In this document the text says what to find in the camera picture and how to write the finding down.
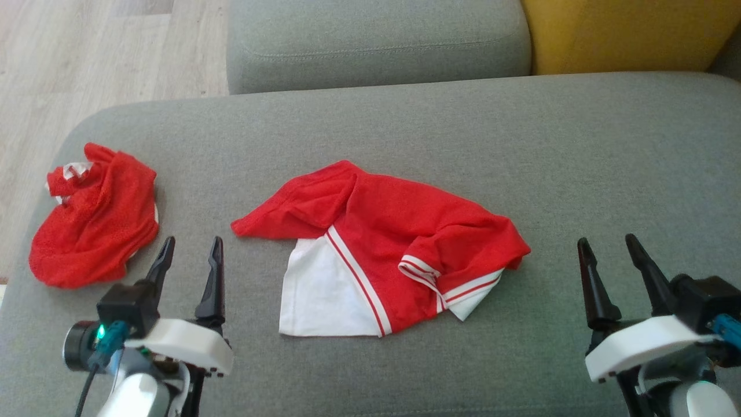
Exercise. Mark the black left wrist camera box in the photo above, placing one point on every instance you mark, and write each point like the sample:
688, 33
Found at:
128, 307

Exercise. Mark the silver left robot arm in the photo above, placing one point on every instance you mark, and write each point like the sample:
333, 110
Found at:
136, 394

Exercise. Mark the grey sofa armrest part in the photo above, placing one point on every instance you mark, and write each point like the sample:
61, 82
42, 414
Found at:
730, 58

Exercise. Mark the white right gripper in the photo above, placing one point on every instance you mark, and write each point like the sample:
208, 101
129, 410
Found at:
642, 344

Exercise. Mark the grey sofa back cushion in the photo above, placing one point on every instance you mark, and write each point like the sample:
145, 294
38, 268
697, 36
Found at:
376, 40

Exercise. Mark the yellow cushion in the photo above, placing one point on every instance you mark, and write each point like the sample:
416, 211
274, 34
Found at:
625, 35

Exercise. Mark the red white basketball jersey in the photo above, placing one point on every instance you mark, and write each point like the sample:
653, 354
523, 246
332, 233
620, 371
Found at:
399, 231

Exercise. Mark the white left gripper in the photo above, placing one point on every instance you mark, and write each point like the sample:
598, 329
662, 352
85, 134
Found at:
185, 344

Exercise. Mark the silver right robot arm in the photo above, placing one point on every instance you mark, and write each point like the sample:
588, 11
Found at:
689, 394

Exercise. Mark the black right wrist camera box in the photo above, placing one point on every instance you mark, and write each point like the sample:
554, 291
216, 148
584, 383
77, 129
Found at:
706, 301

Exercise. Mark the red mesh basketball shorts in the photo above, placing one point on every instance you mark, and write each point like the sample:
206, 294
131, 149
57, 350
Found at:
95, 231

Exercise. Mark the pale rug with brown edge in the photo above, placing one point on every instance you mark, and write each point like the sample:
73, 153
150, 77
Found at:
3, 292

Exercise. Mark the grey sofa seat cushion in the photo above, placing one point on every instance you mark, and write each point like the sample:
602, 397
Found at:
405, 127

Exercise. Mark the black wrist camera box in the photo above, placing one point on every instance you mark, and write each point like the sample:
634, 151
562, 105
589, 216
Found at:
128, 307
706, 301

